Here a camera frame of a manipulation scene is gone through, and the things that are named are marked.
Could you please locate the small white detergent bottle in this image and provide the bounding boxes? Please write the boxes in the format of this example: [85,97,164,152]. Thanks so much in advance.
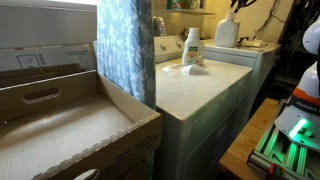
[181,27,206,67]

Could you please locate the white ribbed bottle cap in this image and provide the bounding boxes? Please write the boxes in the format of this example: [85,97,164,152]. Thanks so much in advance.
[188,27,201,40]

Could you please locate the blue patterned curtain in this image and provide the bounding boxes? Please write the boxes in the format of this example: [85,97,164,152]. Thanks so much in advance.
[96,0,157,110]

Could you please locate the large Kirkland detergent jug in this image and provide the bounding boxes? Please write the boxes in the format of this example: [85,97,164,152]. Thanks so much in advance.
[213,11,241,48]

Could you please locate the open brown cardboard box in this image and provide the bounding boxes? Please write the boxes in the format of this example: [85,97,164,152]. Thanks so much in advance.
[0,69,163,180]

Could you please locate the flat printed white cardboard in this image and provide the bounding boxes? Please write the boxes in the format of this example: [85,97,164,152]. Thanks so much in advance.
[0,43,98,81]

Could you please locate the wooden platform board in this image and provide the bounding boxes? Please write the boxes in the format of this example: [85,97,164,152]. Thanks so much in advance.
[218,97,279,180]

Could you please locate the green boxes on shelf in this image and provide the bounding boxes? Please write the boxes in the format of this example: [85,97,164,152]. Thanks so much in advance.
[165,0,191,10]

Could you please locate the wall shelf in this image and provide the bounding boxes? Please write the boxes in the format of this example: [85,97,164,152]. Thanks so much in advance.
[159,8,216,16]

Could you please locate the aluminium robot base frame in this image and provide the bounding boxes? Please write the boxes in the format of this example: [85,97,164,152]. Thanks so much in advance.
[247,99,320,180]

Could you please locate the white washing machine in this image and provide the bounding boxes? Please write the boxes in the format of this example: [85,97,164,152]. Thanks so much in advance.
[153,34,254,180]
[202,38,282,128]

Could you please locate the silver flexible vent duct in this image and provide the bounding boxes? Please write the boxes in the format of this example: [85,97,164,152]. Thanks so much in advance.
[153,15,168,38]

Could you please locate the crumpled white dryer sheet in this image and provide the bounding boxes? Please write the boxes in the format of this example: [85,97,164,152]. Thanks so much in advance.
[162,63,212,78]

